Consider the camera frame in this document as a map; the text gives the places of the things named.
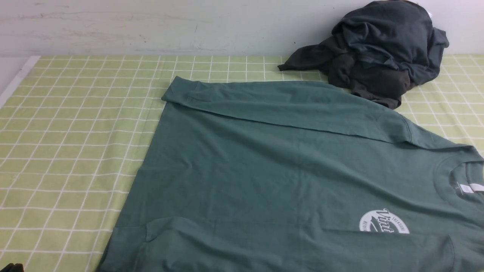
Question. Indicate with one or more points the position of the green long-sleeve shirt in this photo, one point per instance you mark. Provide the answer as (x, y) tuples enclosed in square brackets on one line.
[(296, 176)]

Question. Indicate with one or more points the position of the dark brown crumpled garment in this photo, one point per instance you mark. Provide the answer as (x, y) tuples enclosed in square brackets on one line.
[(334, 58)]

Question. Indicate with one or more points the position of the green checkered tablecloth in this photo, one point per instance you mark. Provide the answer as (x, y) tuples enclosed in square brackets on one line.
[(74, 132)]

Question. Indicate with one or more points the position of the dark teal crumpled garment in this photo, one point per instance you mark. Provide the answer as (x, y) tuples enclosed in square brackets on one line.
[(396, 34)]

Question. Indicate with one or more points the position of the black object at corner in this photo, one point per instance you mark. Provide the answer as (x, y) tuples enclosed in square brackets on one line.
[(11, 267)]

